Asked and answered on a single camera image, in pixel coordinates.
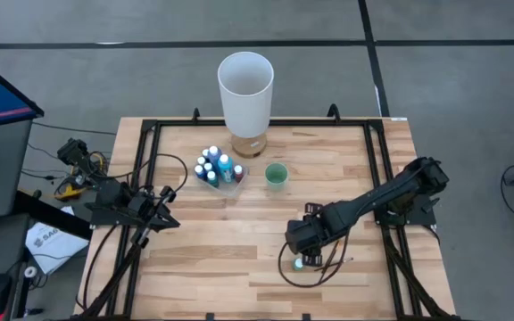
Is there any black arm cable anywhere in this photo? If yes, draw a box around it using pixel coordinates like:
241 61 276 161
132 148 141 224
104 152 189 197
278 231 352 289

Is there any white shade table lamp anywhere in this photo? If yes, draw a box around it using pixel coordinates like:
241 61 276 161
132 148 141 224
216 51 275 160

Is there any clear plastic container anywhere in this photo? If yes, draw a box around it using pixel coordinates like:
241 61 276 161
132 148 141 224
192 149 251 200

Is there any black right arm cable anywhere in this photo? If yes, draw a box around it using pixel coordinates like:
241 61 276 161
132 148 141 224
278 231 352 289

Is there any mint green cup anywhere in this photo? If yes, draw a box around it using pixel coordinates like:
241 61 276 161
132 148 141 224
264 161 290 192

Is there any black aluminium frame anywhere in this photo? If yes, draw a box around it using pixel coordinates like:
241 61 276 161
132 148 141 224
71 103 463 321

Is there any large periwinkle paint bottle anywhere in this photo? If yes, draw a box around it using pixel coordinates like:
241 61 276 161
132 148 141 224
207 144 223 167

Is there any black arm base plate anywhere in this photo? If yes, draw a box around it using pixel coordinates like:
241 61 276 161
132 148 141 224
375 195 437 227
84 202 152 229

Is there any white paper sheet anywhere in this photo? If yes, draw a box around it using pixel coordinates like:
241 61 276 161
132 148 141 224
24 205 91 276

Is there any grey desk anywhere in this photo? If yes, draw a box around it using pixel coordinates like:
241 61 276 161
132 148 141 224
0 119 34 223

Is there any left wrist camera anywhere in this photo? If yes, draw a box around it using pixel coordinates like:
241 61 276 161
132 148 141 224
158 185 178 202

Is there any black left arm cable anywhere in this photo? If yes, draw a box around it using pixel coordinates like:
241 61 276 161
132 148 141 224
104 152 189 197

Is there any yellow black tool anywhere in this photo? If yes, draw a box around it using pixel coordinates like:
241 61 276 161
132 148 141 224
54 175 92 202

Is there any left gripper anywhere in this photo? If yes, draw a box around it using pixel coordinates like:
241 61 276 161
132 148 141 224
127 192 181 231

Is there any large turquoise paint bottle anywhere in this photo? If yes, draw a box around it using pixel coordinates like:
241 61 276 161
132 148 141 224
217 153 235 184

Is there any black desk bar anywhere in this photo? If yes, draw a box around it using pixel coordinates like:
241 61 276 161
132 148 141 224
13 189 93 242

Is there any black hanging cable loop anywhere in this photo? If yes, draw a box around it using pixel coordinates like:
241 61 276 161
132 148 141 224
74 222 120 313

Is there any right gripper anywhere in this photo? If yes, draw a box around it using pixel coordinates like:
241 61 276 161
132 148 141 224
285 212 336 269

